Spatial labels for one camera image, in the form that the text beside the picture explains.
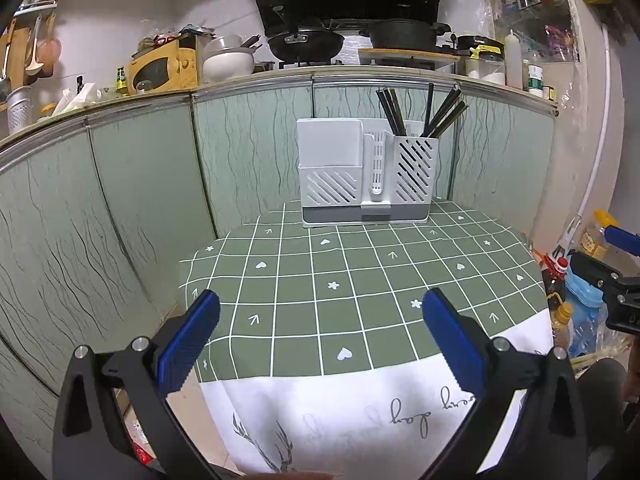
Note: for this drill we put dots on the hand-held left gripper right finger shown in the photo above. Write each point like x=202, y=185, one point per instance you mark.
x=455, y=345

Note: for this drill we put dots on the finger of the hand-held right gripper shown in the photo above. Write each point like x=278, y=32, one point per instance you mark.
x=625, y=241
x=620, y=300

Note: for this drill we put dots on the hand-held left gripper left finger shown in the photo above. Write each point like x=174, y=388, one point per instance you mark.
x=187, y=345

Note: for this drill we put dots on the black chopstick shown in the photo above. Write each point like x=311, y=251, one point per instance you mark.
x=430, y=110
x=449, y=117
x=395, y=112
x=391, y=112
x=386, y=112
x=442, y=112

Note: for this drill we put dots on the chopsticks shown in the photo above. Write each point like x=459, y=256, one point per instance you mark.
x=446, y=114

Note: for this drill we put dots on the white plastic utensil holder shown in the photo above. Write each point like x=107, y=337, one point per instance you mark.
x=330, y=160

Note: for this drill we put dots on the yellow lid jar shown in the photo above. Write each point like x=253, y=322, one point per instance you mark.
x=595, y=240

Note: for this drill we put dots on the blue plastic container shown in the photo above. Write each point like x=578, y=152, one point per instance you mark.
x=585, y=305

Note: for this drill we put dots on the white clothes clip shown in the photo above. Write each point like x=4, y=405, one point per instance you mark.
x=567, y=240

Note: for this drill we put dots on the amber bottle yellow cap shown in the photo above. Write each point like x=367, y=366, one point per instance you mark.
x=563, y=325

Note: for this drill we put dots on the red cap oil bottle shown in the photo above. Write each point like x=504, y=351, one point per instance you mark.
x=556, y=280

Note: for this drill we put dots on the person's right leg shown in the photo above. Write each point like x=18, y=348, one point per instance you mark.
x=600, y=395

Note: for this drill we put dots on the white pipe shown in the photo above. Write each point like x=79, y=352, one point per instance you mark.
x=600, y=135

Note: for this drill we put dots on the green checked tablecloth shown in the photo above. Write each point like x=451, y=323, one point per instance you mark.
x=325, y=310

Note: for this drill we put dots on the small seasoning jar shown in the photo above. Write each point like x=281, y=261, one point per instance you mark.
x=549, y=93

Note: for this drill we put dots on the green label plastic bottle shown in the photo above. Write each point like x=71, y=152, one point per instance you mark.
x=536, y=80

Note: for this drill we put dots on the white squeeze bottle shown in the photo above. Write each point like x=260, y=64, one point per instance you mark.
x=514, y=62

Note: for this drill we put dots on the glass jar of white powder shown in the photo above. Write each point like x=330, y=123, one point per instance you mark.
x=487, y=72

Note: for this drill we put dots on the black kitchen appliance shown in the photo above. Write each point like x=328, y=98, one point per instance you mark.
x=477, y=44

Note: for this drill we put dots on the white plastic bag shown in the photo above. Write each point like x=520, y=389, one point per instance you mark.
x=75, y=100

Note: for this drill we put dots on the green glass bottle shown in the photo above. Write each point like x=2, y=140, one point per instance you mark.
x=122, y=82

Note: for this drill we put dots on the yellow microwave oven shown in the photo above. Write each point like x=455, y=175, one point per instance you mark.
x=160, y=70

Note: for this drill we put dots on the white ceramic bowl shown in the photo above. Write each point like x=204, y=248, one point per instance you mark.
x=227, y=67

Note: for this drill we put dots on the wooden board under pot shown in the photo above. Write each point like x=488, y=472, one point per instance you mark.
x=410, y=55

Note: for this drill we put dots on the metal utensil cylinder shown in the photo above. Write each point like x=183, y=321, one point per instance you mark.
x=20, y=107

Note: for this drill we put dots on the black cooking pot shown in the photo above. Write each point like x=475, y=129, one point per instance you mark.
x=402, y=35

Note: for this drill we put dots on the black wok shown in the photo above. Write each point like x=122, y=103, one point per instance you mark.
x=305, y=45

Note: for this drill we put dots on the hanging pink board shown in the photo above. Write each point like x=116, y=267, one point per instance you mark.
x=50, y=52

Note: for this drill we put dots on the hanging white spoon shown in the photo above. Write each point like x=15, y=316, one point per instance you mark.
x=33, y=60

